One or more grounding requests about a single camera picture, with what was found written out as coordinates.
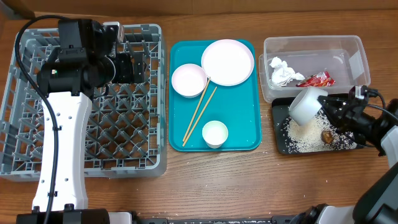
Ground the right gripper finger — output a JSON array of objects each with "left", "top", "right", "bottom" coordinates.
[
  {"left": 323, "top": 106, "right": 345, "bottom": 133},
  {"left": 317, "top": 95, "right": 358, "bottom": 108}
]

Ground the brown food lump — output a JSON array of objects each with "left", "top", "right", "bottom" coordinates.
[{"left": 321, "top": 130, "right": 334, "bottom": 144}]

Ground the red snack wrapper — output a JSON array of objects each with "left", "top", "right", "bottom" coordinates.
[{"left": 296, "top": 71, "right": 335, "bottom": 87}]

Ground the grey bowl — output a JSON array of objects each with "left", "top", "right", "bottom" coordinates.
[{"left": 289, "top": 86, "right": 328, "bottom": 126}]

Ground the white rice pile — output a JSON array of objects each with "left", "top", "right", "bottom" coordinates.
[{"left": 277, "top": 111, "right": 361, "bottom": 154}]

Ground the white shallow bowl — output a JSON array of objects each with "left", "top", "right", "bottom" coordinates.
[{"left": 171, "top": 63, "right": 208, "bottom": 98}]

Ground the white tissue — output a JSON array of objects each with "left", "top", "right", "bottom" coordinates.
[{"left": 269, "top": 57, "right": 305, "bottom": 86}]

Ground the small white cup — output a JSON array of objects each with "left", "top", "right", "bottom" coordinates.
[{"left": 202, "top": 121, "right": 229, "bottom": 149}]

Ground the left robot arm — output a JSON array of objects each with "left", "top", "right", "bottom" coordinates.
[{"left": 16, "top": 16, "right": 144, "bottom": 223}]

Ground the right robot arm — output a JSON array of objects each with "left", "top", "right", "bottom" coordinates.
[{"left": 289, "top": 93, "right": 397, "bottom": 223}]

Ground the black tray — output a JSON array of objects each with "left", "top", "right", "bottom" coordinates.
[{"left": 272, "top": 97, "right": 363, "bottom": 155}]

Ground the clear plastic bin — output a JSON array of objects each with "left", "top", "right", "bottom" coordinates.
[{"left": 258, "top": 35, "right": 371, "bottom": 103}]

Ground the grey plastic dish rack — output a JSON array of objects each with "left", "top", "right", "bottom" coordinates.
[{"left": 1, "top": 24, "right": 167, "bottom": 182}]

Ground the left wooden chopstick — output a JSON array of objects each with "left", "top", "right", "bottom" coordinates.
[{"left": 183, "top": 78, "right": 211, "bottom": 142}]

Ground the wooden chopstick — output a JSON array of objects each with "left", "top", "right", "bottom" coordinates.
[
  {"left": 183, "top": 78, "right": 211, "bottom": 142},
  {"left": 182, "top": 86, "right": 218, "bottom": 147}
]

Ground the right wooden chopstick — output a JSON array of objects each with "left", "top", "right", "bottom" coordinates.
[{"left": 182, "top": 86, "right": 218, "bottom": 147}]

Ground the teal plastic tray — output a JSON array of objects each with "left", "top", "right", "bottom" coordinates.
[{"left": 169, "top": 40, "right": 262, "bottom": 152}]

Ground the large white plate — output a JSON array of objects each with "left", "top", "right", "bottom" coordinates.
[{"left": 201, "top": 39, "right": 254, "bottom": 86}]

